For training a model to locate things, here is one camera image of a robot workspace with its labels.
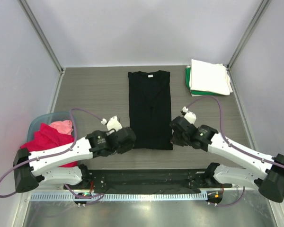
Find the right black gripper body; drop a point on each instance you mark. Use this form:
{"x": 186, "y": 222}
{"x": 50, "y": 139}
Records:
{"x": 180, "y": 140}

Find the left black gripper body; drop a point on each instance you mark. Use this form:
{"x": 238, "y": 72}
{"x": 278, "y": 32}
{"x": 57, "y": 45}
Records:
{"x": 121, "y": 149}

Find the black t-shirt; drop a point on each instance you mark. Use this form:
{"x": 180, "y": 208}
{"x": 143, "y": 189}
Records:
{"x": 150, "y": 109}

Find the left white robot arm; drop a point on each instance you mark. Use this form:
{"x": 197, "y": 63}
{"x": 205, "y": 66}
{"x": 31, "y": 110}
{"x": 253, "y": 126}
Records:
{"x": 32, "y": 169}

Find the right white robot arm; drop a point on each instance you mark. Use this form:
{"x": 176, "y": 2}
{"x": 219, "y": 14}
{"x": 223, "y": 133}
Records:
{"x": 259, "y": 171}

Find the pink t-shirt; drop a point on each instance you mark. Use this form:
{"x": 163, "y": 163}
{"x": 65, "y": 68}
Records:
{"x": 63, "y": 127}

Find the folded green t-shirt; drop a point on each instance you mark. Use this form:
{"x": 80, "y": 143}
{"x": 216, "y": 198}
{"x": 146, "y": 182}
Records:
{"x": 189, "y": 80}

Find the red t-shirt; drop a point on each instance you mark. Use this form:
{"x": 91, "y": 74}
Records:
{"x": 46, "y": 138}

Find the blue plastic basket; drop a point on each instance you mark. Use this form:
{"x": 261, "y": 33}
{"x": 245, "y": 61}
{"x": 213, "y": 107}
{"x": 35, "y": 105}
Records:
{"x": 47, "y": 119}

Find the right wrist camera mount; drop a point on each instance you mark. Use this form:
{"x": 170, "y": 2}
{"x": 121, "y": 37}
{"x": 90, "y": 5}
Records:
{"x": 188, "y": 115}

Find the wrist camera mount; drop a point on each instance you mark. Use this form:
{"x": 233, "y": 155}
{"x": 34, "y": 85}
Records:
{"x": 112, "y": 124}
{"x": 188, "y": 115}

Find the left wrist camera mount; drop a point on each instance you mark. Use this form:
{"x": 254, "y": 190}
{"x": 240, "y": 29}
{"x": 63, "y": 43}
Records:
{"x": 112, "y": 124}

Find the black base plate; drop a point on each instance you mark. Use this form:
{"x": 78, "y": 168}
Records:
{"x": 147, "y": 181}

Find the slotted cable duct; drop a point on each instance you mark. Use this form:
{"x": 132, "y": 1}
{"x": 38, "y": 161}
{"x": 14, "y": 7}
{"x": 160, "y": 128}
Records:
{"x": 67, "y": 196}

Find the right aluminium frame post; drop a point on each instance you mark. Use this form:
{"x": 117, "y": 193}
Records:
{"x": 249, "y": 31}

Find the aluminium frame post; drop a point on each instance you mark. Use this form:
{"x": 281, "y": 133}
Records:
{"x": 249, "y": 31}
{"x": 37, "y": 28}

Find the left aluminium frame post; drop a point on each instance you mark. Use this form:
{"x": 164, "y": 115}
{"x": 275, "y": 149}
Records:
{"x": 37, "y": 28}

